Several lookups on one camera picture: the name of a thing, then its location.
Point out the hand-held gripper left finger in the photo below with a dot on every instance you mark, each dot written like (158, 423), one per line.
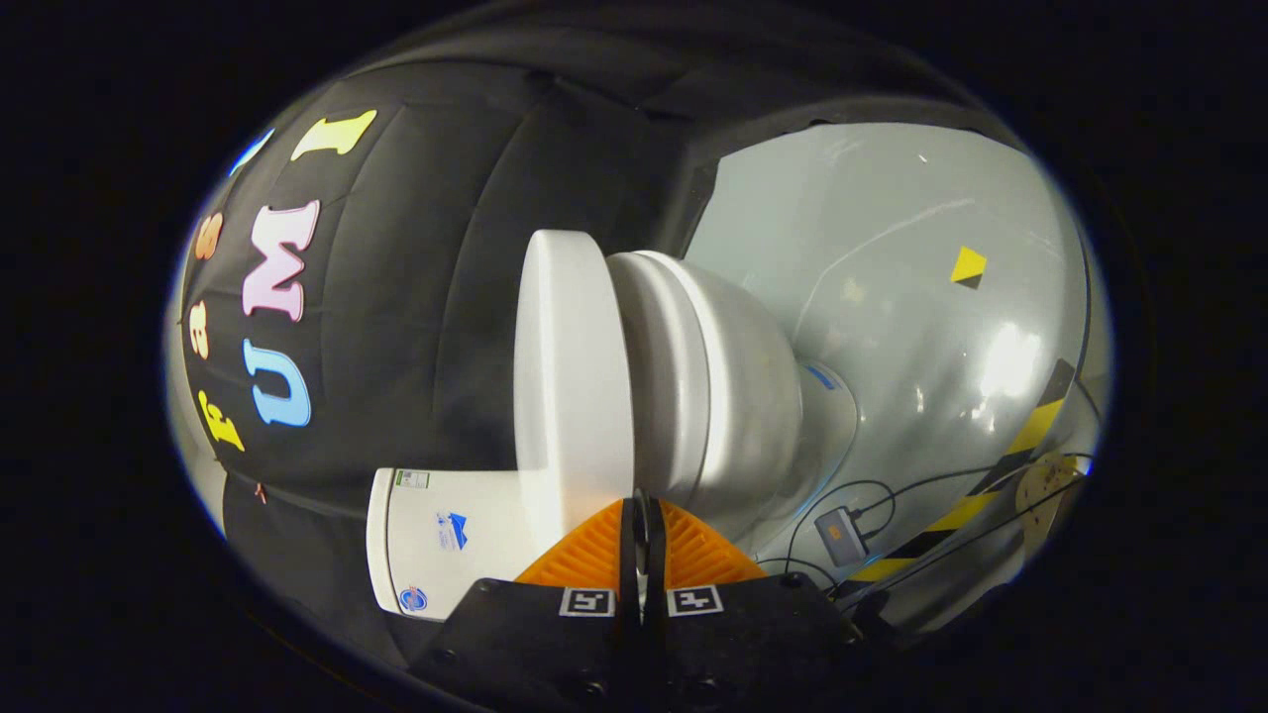
(630, 555)

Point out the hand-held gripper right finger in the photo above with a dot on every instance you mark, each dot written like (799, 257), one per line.
(656, 555)

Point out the white toilet seat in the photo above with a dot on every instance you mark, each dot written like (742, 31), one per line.
(659, 376)

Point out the grey power adapter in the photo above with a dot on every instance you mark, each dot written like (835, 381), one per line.
(840, 535)

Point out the black backdrop cloth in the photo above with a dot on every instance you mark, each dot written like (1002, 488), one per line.
(416, 297)

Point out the round wooden disc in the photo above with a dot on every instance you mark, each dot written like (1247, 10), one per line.
(1045, 485)

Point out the yellow black hazard tape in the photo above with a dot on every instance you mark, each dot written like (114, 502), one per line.
(1035, 426)

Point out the yellow black floor sticker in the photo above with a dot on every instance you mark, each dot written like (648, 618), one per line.
(967, 262)

